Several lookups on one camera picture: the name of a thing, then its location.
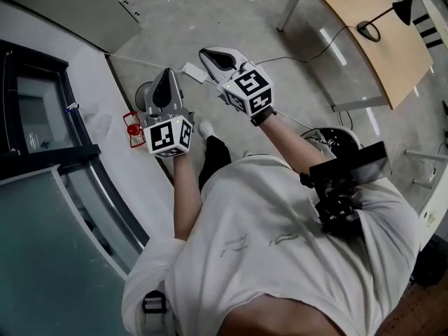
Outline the white extension cable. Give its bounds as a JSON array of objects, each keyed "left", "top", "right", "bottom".
[{"left": 274, "top": 108, "right": 313, "bottom": 130}]

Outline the black desk lamp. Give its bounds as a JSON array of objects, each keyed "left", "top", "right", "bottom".
[{"left": 355, "top": 0, "right": 417, "bottom": 43}]

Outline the clear bottle with red handle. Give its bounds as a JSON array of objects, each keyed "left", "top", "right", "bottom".
[{"left": 121, "top": 109, "right": 147, "bottom": 149}]

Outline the person's right forearm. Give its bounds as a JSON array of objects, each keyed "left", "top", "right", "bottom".
[{"left": 258, "top": 113, "right": 334, "bottom": 175}]

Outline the white tall cabinet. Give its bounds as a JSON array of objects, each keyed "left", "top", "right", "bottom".
[{"left": 0, "top": 0, "right": 144, "bottom": 55}]

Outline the black wrist strap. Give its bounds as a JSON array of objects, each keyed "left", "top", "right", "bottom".
[{"left": 249, "top": 105, "right": 278, "bottom": 128}]

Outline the black and white floor device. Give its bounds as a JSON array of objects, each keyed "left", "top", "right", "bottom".
[{"left": 303, "top": 126, "right": 362, "bottom": 161}]

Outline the black waist-mounted device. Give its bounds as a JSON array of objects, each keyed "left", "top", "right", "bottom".
[{"left": 299, "top": 141, "right": 393, "bottom": 238}]

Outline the white power strip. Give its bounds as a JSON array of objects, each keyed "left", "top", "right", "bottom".
[{"left": 181, "top": 61, "right": 208, "bottom": 83}]

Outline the light wooden table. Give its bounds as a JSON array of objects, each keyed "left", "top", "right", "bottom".
[{"left": 275, "top": 0, "right": 435, "bottom": 114}]

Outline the black mesh trash bin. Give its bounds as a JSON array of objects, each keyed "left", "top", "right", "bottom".
[{"left": 134, "top": 81, "right": 155, "bottom": 114}]

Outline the person's white shirt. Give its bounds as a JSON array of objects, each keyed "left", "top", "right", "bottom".
[{"left": 121, "top": 153, "right": 421, "bottom": 336}]

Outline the black window frame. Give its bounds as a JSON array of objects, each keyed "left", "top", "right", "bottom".
[{"left": 0, "top": 38, "right": 152, "bottom": 280}]

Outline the round table with black legs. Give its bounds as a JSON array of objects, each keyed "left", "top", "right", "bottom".
[{"left": 412, "top": 0, "right": 448, "bottom": 53}]

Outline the person's left forearm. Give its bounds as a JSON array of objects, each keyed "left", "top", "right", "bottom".
[{"left": 172, "top": 151, "right": 204, "bottom": 242}]

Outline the person's black trouser leg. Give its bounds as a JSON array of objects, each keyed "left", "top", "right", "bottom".
[{"left": 197, "top": 134, "right": 232, "bottom": 193}]

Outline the black strap buckle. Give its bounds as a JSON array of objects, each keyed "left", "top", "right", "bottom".
[{"left": 141, "top": 290, "right": 169, "bottom": 315}]

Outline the black power cable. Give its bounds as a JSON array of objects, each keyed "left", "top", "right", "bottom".
[{"left": 256, "top": 24, "right": 359, "bottom": 64}]

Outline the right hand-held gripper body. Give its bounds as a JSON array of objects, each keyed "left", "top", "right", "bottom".
[{"left": 216, "top": 59, "right": 274, "bottom": 119}]

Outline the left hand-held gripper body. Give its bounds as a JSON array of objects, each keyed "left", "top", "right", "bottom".
[{"left": 141, "top": 106, "right": 196, "bottom": 160}]

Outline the person's white left shoe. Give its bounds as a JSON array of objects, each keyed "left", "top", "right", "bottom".
[{"left": 197, "top": 118, "right": 216, "bottom": 141}]

